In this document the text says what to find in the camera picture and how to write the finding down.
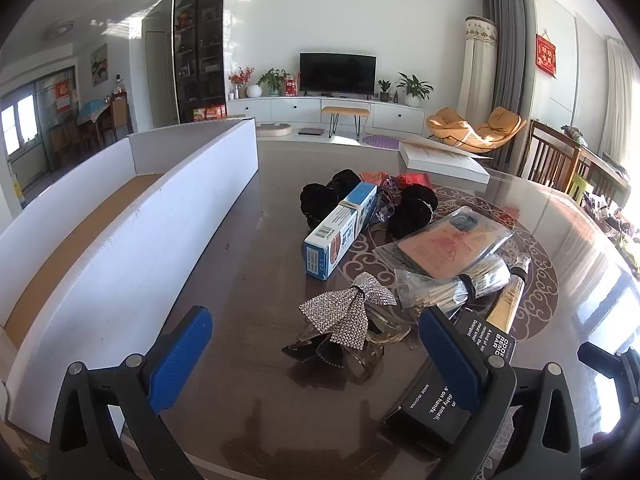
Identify red wall hanging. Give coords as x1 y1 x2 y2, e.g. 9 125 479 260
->
535 34 558 80

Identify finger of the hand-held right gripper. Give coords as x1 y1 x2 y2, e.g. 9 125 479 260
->
577 340 640 378

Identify flat white box open lid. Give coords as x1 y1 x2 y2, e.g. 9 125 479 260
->
398 139 492 185

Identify red flowers in vase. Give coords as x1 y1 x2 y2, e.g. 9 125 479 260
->
228 66 255 100

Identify wooden slatted chair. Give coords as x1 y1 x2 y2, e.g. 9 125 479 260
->
517 120 584 197

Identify white television cabinet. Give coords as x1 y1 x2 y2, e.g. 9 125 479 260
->
226 96 432 137

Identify wooden bench hairpin legs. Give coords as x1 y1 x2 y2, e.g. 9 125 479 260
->
321 106 371 139

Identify blue white carton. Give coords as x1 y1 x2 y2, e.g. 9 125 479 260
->
303 182 378 281

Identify glass balcony door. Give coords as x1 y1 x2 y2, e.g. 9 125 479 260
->
0 67 81 188

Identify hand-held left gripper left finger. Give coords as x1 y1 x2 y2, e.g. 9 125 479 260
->
47 305 214 480

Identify clear hair claw clip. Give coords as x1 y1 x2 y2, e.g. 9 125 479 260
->
345 321 414 382

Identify cluttered wooden side table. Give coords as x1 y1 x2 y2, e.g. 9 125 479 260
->
565 127 640 266

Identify rhinestone bow hair clip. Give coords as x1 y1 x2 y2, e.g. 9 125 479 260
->
299 272 398 351

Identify black television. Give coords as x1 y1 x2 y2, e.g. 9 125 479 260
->
300 52 377 97

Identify bagged bundle of sticks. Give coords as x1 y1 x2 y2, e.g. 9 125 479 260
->
395 255 511 311

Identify white sheer curtain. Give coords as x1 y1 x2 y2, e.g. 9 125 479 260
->
605 37 640 173

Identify leafy plant white pot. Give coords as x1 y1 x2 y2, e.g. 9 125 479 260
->
396 73 434 107

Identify phone case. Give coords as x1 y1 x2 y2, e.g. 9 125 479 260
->
372 206 516 281

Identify bushy green potted plant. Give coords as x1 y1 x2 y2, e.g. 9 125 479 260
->
257 68 290 97

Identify white room door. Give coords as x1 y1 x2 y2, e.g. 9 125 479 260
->
145 30 179 127

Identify black glass display cabinet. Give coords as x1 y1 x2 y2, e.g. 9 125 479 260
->
172 0 227 124

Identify framed wall painting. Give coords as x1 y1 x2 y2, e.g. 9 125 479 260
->
90 43 109 86

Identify round ceiling light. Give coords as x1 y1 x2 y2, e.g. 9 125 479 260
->
42 21 75 41

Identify large white cardboard box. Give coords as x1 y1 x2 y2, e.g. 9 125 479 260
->
0 117 260 443

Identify black ribbon hair clip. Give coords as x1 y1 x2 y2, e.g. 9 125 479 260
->
280 332 352 369

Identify black rectangular box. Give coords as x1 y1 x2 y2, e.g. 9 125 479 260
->
382 305 517 459

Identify covered standing air conditioner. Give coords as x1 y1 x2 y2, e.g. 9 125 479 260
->
462 16 501 134

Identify cream tube black cap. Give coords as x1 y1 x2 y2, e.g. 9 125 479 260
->
484 255 532 336

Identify grey curtain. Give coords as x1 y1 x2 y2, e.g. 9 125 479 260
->
482 0 527 122

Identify blue cloth dining table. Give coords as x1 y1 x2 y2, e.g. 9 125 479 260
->
76 100 105 148

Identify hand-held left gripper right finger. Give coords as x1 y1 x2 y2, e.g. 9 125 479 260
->
418 305 584 480

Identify orange lounge chair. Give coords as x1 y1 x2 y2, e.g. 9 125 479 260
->
426 106 527 154

